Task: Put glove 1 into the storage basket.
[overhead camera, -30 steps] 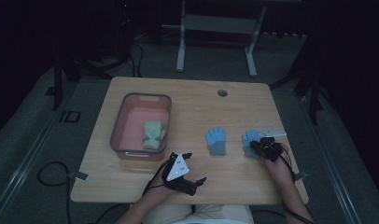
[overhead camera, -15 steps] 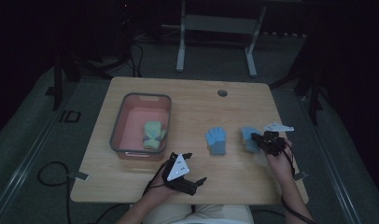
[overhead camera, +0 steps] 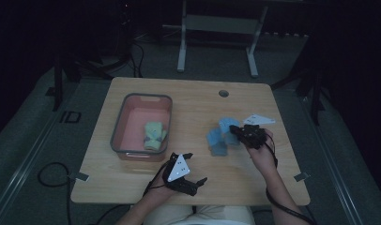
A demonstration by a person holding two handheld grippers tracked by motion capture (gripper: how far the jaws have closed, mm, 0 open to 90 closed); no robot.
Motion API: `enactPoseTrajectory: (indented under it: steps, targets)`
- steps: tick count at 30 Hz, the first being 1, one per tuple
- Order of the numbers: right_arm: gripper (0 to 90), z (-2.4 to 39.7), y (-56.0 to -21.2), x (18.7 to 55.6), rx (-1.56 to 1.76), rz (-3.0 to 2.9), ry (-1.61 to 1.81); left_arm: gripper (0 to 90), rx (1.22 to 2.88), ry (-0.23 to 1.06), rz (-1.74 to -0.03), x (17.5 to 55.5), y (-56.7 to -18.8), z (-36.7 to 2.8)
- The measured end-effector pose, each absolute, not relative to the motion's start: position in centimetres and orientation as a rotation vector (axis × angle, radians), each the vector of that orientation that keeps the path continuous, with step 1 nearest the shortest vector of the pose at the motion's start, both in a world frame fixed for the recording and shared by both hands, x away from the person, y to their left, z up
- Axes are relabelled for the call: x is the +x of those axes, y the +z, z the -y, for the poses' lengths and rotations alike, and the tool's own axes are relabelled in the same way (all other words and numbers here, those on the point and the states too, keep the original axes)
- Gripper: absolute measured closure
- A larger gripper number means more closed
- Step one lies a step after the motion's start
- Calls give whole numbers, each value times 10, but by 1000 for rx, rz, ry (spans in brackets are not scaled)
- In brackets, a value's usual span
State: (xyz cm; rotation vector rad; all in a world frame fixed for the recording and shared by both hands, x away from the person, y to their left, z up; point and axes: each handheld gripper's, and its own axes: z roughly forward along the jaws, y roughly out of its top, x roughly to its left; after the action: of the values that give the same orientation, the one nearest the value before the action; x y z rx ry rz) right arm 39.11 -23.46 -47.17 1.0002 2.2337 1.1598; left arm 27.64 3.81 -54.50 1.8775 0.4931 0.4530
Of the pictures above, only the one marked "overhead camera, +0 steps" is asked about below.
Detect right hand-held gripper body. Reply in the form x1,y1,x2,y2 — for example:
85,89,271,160
241,113,277,150

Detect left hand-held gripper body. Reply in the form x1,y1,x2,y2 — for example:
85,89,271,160
162,152,199,197

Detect plain blue glove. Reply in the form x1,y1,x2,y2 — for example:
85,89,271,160
206,127,229,157

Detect pink basket with grey rim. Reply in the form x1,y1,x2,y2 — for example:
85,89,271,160
110,93,174,163

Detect person's right hand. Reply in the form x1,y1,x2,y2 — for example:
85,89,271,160
248,130,278,173

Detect person's left hand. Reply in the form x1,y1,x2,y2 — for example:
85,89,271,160
147,174,180,203

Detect person's light trousers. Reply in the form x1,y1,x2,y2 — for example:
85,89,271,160
143,204,257,225

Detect metal table clip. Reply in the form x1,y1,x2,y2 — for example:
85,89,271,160
68,172,90,183
294,172,311,183

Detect black tripod stand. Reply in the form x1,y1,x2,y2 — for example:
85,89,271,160
271,67,326,126

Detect black metal stand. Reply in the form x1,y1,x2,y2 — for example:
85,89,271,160
46,55,133,112

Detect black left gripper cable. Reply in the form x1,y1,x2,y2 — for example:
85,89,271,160
143,160,173,198

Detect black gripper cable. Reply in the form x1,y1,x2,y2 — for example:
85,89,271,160
143,160,173,198
264,132,316,225

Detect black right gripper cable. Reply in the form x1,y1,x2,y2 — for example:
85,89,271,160
264,132,316,225

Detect metal floor rail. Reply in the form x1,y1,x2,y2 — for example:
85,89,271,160
0,109,75,221
300,95,366,225

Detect white metal desk frame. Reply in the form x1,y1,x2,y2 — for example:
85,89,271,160
161,0,269,79

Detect black floor cable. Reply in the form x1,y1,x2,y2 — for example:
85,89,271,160
38,162,73,225

